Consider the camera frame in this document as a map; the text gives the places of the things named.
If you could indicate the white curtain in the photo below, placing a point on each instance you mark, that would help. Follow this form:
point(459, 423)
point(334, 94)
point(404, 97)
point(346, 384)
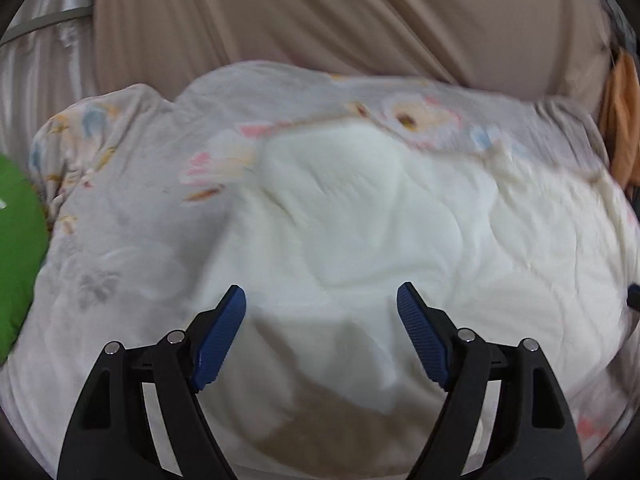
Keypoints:
point(40, 75)

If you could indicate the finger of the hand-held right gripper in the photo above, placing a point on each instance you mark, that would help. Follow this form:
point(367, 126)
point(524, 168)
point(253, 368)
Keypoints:
point(634, 297)

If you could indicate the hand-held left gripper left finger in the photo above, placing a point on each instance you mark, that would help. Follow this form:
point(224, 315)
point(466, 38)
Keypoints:
point(220, 340)

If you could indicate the orange hanging garment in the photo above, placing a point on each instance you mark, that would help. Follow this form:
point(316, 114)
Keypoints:
point(625, 125)

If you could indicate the beige backdrop cloth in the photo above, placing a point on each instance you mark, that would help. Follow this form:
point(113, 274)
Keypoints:
point(325, 10)

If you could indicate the white quilted jacket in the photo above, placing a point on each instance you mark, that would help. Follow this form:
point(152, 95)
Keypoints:
point(375, 240)

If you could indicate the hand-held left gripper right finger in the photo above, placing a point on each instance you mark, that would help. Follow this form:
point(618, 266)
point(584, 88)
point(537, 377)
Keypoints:
point(422, 340)

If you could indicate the grey printed fleece blanket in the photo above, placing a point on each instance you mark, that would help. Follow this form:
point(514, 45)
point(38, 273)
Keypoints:
point(125, 210)

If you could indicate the green cushion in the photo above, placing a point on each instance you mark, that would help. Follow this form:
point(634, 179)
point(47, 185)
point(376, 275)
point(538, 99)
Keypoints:
point(20, 260)

